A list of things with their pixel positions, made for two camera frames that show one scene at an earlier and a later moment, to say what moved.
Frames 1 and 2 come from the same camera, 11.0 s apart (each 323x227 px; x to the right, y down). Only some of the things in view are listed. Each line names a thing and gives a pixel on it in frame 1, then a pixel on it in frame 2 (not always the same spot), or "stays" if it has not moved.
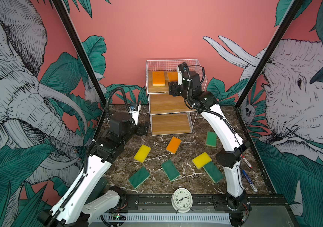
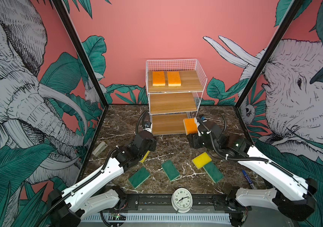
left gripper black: x=140 y=131 → x=153 y=144
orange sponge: x=174 y=145 → x=190 y=126
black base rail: x=203 y=203 stays
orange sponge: x=158 y=78 stays
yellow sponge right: x=201 y=160 stays
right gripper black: x=174 y=87 → x=193 y=142
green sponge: x=170 y=170 stays
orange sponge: x=173 y=76 stays
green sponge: x=139 y=177 stays
